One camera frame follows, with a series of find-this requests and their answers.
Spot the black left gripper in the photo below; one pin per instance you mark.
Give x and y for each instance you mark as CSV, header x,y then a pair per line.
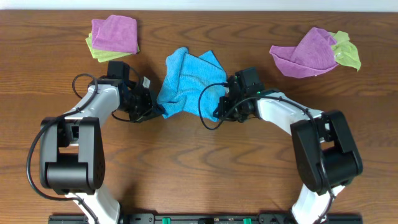
x,y
150,109

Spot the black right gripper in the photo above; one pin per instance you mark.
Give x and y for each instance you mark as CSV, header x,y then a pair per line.
x,y
221,111

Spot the blue microfiber cloth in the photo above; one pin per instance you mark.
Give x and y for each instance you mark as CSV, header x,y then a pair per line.
x,y
192,84

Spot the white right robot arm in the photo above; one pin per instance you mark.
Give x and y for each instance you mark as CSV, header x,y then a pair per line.
x,y
326,155

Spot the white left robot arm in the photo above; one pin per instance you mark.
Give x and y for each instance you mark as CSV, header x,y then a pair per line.
x,y
72,161

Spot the folded green cloth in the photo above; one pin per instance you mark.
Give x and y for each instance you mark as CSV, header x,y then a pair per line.
x,y
104,55

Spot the crumpled purple cloth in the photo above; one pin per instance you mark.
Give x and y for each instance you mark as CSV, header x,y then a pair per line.
x,y
311,57

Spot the folded purple cloth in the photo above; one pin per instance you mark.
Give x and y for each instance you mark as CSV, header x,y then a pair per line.
x,y
111,25

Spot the crumpled green cloth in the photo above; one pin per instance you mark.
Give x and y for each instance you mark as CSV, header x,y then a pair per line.
x,y
346,53

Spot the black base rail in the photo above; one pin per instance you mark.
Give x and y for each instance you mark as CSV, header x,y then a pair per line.
x,y
148,218

